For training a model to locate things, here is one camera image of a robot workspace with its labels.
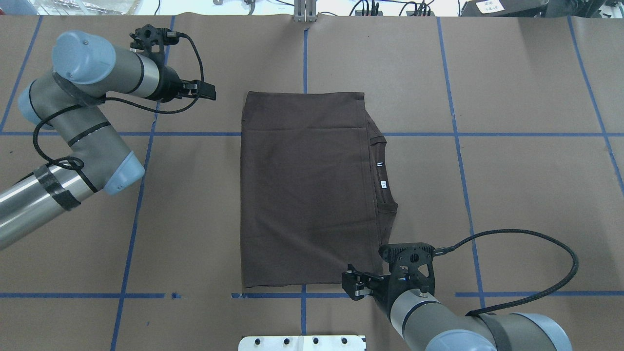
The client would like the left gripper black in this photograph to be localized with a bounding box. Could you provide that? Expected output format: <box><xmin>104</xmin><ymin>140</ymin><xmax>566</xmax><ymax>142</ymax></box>
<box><xmin>130</xmin><ymin>24</ymin><xmax>217</xmax><ymax>103</ymax></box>

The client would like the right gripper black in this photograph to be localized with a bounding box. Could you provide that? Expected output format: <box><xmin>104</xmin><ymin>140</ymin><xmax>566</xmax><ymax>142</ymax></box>
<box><xmin>341</xmin><ymin>242</ymin><xmax>435</xmax><ymax>312</ymax></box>

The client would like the dark brown t-shirt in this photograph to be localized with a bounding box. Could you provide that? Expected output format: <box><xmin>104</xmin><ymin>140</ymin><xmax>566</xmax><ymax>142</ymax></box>
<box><xmin>240</xmin><ymin>91</ymin><xmax>398</xmax><ymax>288</ymax></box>

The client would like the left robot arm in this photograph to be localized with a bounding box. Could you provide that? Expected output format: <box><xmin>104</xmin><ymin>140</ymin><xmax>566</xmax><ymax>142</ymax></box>
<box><xmin>0</xmin><ymin>24</ymin><xmax>217</xmax><ymax>249</ymax></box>

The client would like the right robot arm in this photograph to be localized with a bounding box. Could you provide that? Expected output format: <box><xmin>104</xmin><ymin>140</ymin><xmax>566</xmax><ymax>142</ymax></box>
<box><xmin>341</xmin><ymin>243</ymin><xmax>572</xmax><ymax>351</ymax></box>

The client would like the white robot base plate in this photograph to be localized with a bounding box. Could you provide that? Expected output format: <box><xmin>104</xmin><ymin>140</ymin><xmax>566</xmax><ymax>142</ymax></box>
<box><xmin>238</xmin><ymin>335</ymin><xmax>367</xmax><ymax>351</ymax></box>

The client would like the aluminium camera mast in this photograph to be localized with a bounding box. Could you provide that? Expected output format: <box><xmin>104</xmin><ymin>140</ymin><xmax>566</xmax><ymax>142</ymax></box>
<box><xmin>293</xmin><ymin>0</ymin><xmax>318</xmax><ymax>22</ymax></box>

